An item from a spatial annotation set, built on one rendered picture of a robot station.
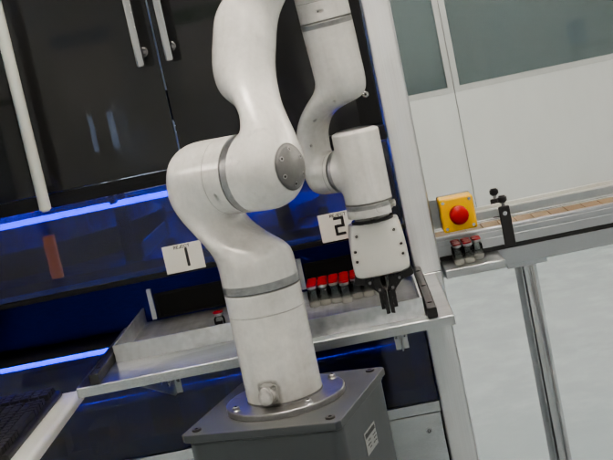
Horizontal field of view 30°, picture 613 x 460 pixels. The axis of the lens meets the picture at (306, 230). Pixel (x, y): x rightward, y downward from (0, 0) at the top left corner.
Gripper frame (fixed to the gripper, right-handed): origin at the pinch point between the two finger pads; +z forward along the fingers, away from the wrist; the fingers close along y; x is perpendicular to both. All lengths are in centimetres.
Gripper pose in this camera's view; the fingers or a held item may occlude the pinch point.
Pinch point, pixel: (389, 301)
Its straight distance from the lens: 206.5
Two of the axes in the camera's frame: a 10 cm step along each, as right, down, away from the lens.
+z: 2.0, 9.7, 1.4
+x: -0.3, 1.5, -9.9
